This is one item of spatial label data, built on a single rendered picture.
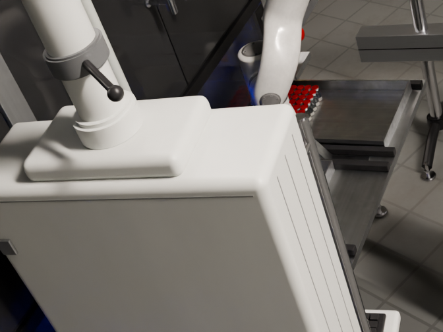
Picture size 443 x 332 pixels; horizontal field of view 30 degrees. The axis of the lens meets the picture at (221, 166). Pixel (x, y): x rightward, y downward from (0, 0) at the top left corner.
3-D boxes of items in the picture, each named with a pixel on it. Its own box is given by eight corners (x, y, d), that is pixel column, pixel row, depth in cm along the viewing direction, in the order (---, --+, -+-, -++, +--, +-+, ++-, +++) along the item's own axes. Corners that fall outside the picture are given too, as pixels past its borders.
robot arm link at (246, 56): (290, 102, 185) (283, 81, 192) (276, 54, 177) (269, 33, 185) (254, 113, 186) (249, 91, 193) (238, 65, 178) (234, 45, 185)
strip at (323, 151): (314, 163, 213) (309, 145, 210) (318, 155, 215) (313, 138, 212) (366, 165, 207) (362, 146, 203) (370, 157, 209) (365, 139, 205)
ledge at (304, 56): (256, 81, 256) (254, 76, 255) (271, 57, 264) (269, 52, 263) (297, 81, 249) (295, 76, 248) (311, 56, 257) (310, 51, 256)
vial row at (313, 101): (294, 137, 224) (290, 124, 221) (316, 97, 235) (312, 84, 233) (302, 138, 223) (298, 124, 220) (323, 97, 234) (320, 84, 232)
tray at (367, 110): (265, 146, 225) (262, 136, 223) (298, 89, 242) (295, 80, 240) (385, 151, 208) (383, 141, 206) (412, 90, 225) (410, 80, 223)
